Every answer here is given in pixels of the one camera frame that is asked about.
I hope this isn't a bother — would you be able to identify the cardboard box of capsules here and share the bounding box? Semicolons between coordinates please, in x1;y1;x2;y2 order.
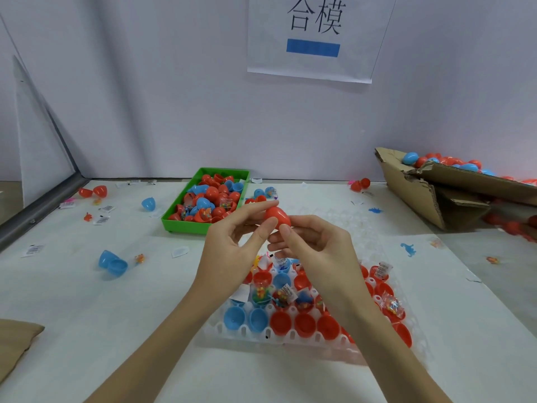
374;147;537;232

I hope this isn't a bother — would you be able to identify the person's right hand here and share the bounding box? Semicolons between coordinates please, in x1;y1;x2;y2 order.
267;214;377;322

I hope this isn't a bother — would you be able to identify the person's left forearm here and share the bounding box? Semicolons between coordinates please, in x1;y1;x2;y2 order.
84;299;236;403

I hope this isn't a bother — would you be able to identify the flat brown cardboard sheet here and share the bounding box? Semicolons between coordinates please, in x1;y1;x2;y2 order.
0;318;45;385

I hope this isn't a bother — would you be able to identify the green plastic tray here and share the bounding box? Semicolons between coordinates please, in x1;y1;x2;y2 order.
161;167;252;236

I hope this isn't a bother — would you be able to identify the clear plastic egg tray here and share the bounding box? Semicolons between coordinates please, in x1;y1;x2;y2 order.
201;212;429;368

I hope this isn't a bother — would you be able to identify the person's right forearm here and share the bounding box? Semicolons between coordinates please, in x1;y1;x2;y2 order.
340;299;454;403

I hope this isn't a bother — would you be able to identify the white paper sign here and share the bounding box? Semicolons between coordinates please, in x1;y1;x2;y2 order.
247;0;399;85

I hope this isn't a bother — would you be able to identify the person's left hand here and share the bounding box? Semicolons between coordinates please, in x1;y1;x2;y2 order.
186;201;280;322

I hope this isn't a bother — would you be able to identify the clear triangular panel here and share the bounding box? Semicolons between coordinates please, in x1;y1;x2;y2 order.
12;56;77;207

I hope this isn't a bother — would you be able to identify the pile of finished eggs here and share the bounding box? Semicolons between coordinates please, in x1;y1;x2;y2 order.
401;152;537;185

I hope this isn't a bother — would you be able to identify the grey metal rail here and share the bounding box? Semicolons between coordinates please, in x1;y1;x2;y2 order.
0;172;87;251

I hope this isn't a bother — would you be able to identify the blue egg shell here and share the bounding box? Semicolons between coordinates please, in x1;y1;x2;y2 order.
98;250;129;278

